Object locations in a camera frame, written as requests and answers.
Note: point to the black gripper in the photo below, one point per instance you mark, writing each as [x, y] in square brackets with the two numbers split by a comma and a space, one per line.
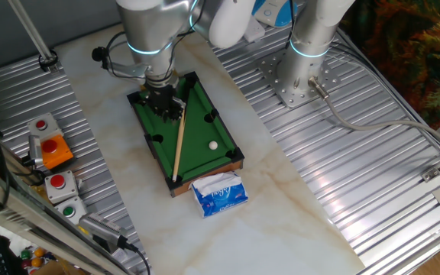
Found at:
[164, 97]

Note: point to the wooden pool cue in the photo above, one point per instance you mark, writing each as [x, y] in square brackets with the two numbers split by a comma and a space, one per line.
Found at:
[179, 145]

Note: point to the white cue ball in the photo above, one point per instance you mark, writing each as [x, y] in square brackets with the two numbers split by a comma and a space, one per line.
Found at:
[213, 145]

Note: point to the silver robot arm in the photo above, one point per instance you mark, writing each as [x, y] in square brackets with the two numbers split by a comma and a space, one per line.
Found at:
[151, 26]

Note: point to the mini green pool table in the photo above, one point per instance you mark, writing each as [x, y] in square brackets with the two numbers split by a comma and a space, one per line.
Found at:
[197, 153]

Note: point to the orange ball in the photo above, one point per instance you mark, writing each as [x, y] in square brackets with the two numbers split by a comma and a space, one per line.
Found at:
[36, 262]
[39, 252]

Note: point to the green ball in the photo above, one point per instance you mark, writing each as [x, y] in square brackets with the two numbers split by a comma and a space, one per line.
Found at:
[25, 254]

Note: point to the red ball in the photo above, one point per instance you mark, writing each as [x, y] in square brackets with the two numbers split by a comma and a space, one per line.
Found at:
[26, 263]

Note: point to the blue tissue pack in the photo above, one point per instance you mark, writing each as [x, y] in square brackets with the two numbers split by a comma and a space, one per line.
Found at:
[220, 198]

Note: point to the white power strip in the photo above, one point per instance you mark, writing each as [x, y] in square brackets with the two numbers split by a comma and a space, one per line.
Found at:
[254, 30]

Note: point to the orange box red mushroom button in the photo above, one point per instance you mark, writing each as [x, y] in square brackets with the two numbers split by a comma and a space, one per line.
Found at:
[55, 151]

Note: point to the grey box flat red button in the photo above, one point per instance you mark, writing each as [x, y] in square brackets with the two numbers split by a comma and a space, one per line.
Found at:
[44, 124]

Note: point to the grey box red mushroom button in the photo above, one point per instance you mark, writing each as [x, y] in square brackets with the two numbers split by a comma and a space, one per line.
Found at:
[60, 185]

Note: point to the black pole clamp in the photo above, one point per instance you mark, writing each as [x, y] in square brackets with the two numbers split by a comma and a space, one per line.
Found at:
[48, 61]

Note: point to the small silver metal block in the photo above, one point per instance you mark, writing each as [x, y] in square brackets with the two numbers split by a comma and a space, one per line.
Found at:
[34, 151]

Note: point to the grey box green button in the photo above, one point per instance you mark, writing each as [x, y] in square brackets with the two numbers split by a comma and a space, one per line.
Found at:
[69, 211]

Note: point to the blue and white device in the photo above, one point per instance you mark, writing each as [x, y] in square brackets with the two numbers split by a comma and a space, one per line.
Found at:
[273, 11]

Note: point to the grey stand pole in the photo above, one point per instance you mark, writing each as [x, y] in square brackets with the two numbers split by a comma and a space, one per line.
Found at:
[29, 28]

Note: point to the brown cardboard box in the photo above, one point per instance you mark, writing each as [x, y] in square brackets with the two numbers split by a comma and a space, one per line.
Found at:
[55, 268]

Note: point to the colourful patterned cloth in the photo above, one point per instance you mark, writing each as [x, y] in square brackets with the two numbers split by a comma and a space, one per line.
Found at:
[407, 46]

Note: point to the silver depth camera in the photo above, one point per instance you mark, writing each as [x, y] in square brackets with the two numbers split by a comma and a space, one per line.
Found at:
[99, 229]

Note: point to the aluminium frame beam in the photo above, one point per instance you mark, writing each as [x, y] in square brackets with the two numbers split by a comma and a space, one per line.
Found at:
[21, 214]

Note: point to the small metal bracket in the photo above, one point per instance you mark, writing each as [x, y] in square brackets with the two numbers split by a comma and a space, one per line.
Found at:
[431, 174]

